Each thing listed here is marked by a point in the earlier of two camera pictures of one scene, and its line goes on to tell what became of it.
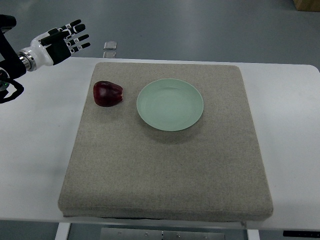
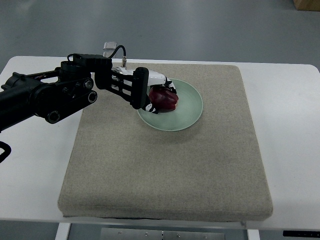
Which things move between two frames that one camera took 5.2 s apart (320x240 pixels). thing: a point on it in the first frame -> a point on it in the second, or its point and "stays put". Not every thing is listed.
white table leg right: (253, 234) stays put
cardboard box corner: (307, 5) stays put
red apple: (106, 94) -> (162, 99)
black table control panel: (301, 233) stays put
